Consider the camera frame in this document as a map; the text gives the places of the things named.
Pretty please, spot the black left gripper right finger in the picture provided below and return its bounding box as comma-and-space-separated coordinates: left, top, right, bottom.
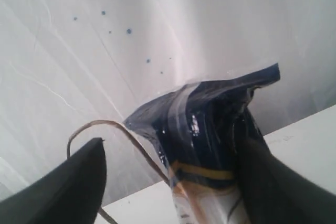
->
237, 138, 335, 223

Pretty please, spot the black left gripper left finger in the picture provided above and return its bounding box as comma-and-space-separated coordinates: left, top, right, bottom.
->
1, 138, 107, 223

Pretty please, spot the brown paper bag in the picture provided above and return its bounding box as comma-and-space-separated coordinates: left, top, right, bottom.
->
66, 120, 170, 223

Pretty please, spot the white noodle package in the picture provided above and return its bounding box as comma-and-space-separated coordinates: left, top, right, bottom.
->
124, 64, 280, 223

